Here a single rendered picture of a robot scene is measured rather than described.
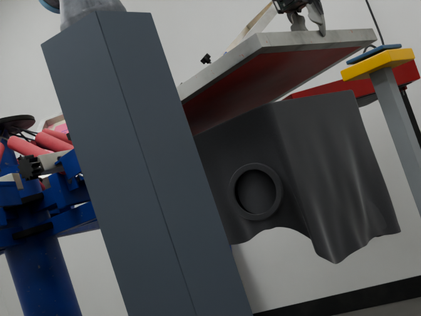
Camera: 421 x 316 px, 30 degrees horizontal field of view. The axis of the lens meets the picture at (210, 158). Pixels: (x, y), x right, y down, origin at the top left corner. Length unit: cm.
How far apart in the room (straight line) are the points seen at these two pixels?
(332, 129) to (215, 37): 277
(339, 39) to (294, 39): 21
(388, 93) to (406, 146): 13
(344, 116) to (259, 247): 271
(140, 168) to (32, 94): 453
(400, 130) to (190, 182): 51
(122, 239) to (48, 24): 433
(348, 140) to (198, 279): 76
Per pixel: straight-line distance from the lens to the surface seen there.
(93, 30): 164
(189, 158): 168
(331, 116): 214
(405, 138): 184
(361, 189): 219
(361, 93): 330
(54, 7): 192
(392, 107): 184
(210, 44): 485
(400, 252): 435
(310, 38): 202
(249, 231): 202
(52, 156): 237
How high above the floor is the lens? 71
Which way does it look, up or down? 5 degrees up
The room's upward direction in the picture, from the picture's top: 19 degrees counter-clockwise
